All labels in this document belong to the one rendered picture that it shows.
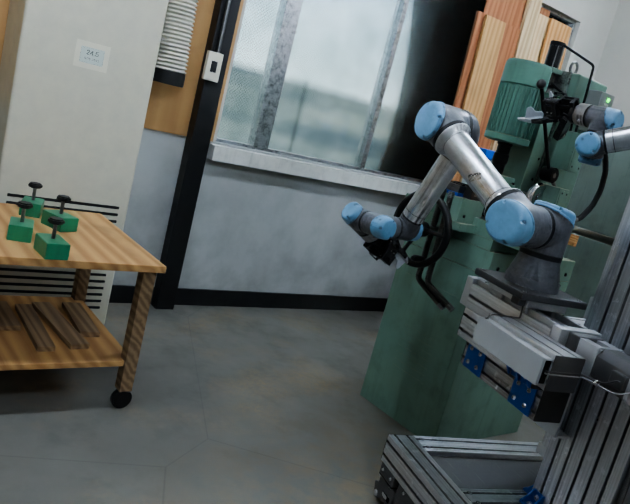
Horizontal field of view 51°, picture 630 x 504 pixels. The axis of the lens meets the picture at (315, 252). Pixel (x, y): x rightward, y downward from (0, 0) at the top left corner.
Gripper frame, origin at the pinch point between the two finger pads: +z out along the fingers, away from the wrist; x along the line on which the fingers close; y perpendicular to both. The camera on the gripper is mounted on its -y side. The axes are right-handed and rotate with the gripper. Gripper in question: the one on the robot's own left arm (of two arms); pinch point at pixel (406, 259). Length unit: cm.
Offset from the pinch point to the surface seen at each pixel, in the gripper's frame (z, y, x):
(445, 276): 23.2, -6.8, -0.3
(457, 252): 18.3, -16.0, 2.4
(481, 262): 19.0, -15.6, 14.3
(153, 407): -32, 95, -31
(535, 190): 27, -54, 11
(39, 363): -76, 99, -30
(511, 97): -4, -74, 2
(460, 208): 2.0, -26.5, 6.5
